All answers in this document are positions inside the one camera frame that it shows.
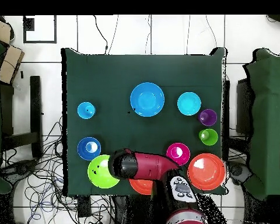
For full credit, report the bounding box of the black floor cable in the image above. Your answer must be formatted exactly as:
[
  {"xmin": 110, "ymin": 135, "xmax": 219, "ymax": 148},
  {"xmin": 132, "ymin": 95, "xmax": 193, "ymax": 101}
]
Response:
[{"xmin": 92, "ymin": 15, "xmax": 109, "ymax": 55}]

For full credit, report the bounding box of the black box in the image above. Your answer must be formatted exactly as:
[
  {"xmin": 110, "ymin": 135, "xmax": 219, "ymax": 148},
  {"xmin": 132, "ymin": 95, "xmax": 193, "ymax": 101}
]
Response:
[{"xmin": 235, "ymin": 78, "xmax": 255, "ymax": 136}]

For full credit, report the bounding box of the dark green table cloth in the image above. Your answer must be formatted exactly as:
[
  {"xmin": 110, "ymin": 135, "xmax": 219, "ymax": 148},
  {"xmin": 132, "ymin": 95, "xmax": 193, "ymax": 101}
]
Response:
[{"xmin": 61, "ymin": 47, "xmax": 228, "ymax": 196}]

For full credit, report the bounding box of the purple cup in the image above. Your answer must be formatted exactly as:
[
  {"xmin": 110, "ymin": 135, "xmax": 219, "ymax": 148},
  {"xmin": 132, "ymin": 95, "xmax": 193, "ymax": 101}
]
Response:
[{"xmin": 198, "ymin": 108, "xmax": 218, "ymax": 127}]

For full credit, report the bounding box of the large green bowl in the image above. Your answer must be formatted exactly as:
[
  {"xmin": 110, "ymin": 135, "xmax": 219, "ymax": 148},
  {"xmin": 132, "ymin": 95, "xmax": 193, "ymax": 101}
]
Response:
[{"xmin": 87, "ymin": 154, "xmax": 120, "ymax": 189}]

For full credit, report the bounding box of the large blue bowl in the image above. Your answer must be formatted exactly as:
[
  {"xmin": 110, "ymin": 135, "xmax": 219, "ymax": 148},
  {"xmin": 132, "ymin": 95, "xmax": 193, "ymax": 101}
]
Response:
[{"xmin": 129, "ymin": 82, "xmax": 166, "ymax": 117}]

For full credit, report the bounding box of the grey stand foot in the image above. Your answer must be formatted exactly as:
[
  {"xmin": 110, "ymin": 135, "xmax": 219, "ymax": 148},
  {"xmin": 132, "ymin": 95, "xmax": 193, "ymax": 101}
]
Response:
[
  {"xmin": 0, "ymin": 158, "xmax": 40, "ymax": 185},
  {"xmin": 227, "ymin": 160, "xmax": 253, "ymax": 186}
]

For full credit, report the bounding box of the black chair frame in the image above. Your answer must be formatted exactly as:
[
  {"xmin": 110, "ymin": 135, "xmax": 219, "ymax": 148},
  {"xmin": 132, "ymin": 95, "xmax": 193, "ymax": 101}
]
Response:
[{"xmin": 1, "ymin": 75, "xmax": 43, "ymax": 159}]

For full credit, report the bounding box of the small dark blue bowl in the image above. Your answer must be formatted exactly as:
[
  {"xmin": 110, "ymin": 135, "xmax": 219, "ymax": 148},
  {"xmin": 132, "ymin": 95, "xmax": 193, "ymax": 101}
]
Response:
[{"xmin": 77, "ymin": 136, "xmax": 102, "ymax": 161}]

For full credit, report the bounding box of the small light blue bowl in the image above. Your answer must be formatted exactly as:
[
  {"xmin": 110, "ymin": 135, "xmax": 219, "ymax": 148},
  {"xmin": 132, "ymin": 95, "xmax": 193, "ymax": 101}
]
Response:
[{"xmin": 177, "ymin": 92, "xmax": 202, "ymax": 116}]

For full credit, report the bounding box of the light blue cup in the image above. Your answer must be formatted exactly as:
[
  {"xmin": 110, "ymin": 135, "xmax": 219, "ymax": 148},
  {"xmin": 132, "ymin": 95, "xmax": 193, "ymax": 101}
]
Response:
[{"xmin": 77, "ymin": 101, "xmax": 97, "ymax": 120}]

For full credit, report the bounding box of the brown cardboard box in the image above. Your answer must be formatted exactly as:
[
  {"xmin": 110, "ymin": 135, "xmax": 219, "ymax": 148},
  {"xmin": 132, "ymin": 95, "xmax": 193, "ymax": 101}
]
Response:
[
  {"xmin": 0, "ymin": 44, "xmax": 26, "ymax": 85},
  {"xmin": 0, "ymin": 17, "xmax": 15, "ymax": 44}
]

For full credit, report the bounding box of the green cup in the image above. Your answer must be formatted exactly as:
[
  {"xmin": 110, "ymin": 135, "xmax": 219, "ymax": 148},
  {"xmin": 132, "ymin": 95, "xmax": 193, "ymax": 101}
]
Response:
[{"xmin": 198, "ymin": 128, "xmax": 219, "ymax": 146}]

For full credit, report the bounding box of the small pink bowl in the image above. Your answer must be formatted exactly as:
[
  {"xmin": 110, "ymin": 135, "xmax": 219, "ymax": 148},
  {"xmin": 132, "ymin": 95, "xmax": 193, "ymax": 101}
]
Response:
[{"xmin": 166, "ymin": 142, "xmax": 191, "ymax": 167}]

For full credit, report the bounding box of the large orange bowl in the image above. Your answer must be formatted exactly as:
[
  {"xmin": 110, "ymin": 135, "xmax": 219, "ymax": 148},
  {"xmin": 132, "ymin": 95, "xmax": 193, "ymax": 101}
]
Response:
[
  {"xmin": 187, "ymin": 153, "xmax": 226, "ymax": 191},
  {"xmin": 129, "ymin": 178, "xmax": 155, "ymax": 196}
]

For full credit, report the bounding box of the black power strip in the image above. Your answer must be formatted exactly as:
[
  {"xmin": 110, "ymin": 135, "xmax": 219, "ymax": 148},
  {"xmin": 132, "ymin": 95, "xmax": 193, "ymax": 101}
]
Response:
[{"xmin": 77, "ymin": 195, "xmax": 92, "ymax": 218}]

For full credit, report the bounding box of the black square floor frame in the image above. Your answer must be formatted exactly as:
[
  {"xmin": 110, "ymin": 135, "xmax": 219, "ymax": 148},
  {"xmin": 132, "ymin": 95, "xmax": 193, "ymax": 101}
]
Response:
[{"xmin": 23, "ymin": 15, "xmax": 57, "ymax": 44}]

